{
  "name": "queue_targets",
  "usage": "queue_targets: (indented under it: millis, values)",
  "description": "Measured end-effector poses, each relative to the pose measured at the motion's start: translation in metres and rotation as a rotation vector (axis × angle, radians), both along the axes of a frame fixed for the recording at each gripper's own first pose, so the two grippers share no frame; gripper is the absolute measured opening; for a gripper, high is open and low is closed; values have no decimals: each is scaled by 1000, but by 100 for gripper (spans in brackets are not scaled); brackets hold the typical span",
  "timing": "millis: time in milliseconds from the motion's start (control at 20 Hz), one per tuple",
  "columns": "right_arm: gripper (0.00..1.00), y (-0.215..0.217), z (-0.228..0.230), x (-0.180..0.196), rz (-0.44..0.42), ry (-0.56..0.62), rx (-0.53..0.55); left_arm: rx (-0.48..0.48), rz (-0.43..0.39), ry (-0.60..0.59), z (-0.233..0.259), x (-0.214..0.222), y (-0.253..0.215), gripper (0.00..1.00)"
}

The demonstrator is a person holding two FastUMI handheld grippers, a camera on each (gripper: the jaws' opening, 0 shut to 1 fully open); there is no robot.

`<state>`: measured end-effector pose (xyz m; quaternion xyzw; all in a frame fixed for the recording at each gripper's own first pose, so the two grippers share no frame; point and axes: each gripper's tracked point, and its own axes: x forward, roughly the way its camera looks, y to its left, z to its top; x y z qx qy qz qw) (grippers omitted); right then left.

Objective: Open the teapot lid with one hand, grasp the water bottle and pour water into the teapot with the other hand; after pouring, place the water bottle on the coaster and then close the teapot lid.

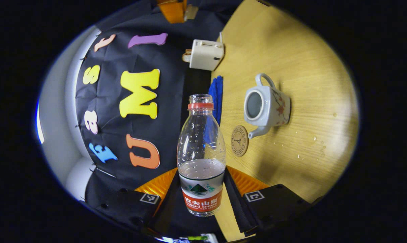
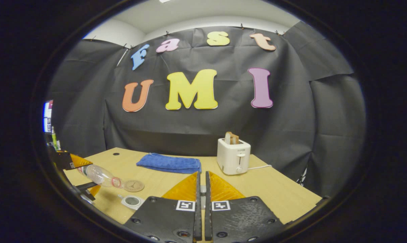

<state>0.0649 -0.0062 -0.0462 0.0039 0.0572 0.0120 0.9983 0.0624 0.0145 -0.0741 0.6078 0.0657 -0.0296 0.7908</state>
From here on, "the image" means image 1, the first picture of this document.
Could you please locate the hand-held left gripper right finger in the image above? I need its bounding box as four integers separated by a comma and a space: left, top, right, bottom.
224, 166, 315, 237

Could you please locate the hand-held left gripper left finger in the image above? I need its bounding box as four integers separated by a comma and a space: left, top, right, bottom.
99, 168, 181, 237

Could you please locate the clear plastic water bottle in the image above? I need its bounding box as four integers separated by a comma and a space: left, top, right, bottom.
177, 94, 226, 217

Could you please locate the round cork coaster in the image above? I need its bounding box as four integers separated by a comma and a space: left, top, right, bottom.
231, 125, 249, 157

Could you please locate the white ceramic teacup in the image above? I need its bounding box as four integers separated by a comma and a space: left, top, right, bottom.
244, 73, 291, 139

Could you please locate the white toaster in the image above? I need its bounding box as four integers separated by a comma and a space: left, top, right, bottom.
189, 39, 225, 71

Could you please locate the black backdrop cloth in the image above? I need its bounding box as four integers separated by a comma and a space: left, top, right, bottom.
76, 0, 244, 237

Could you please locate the blue towel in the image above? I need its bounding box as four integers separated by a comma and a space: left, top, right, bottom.
208, 76, 223, 125

